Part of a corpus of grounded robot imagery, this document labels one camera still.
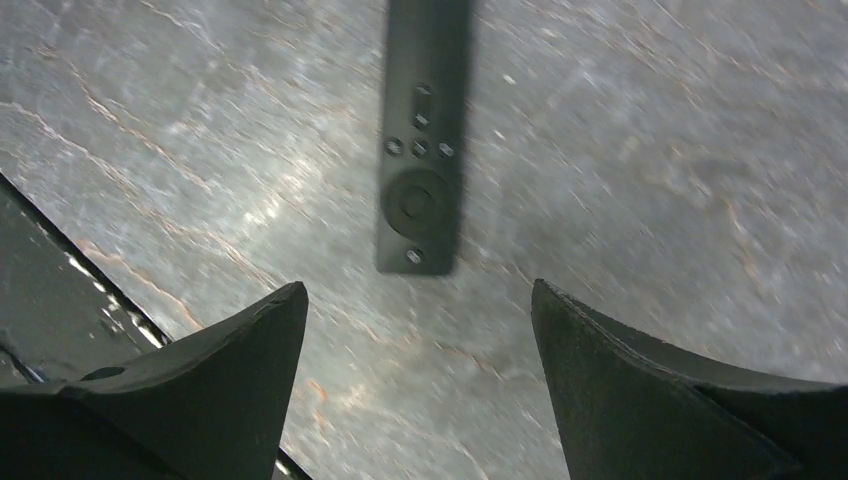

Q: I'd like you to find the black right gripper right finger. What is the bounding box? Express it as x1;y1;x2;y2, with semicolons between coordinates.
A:
531;279;847;479

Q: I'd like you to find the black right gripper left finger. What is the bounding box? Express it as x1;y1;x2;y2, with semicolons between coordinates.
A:
1;282;309;479

